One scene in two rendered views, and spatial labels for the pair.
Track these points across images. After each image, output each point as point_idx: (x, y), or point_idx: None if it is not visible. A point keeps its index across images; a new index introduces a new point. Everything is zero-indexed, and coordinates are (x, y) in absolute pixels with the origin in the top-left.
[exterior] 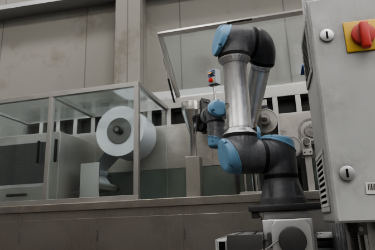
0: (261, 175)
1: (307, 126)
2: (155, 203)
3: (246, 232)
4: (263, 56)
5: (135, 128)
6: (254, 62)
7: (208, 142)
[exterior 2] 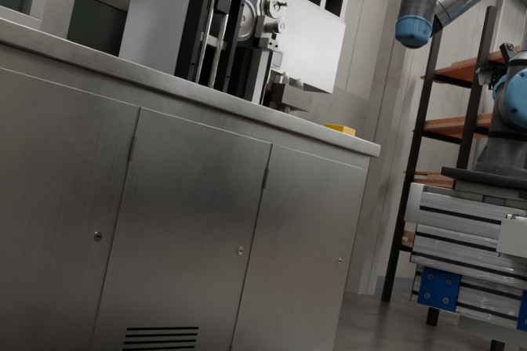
0: (228, 63)
1: None
2: (104, 64)
3: None
4: None
5: None
6: None
7: (416, 28)
